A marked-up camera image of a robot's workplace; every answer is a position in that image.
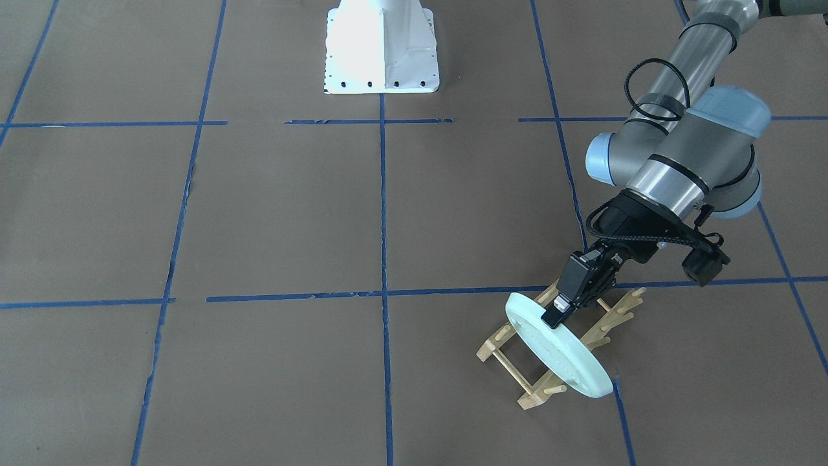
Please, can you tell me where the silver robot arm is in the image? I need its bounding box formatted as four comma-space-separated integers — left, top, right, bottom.
541, 1, 826, 328

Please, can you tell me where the wooden dish rack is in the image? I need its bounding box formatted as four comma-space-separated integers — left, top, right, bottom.
476, 283, 646, 410

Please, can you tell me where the light green plate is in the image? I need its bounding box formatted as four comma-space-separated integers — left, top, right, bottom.
505, 293, 613, 399

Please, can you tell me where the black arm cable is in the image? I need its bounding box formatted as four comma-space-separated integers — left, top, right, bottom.
624, 58, 692, 124

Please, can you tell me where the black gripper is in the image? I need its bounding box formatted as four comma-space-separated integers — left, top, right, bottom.
541, 191, 683, 329

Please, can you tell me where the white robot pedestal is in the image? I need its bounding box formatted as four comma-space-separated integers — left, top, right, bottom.
323, 1, 441, 94

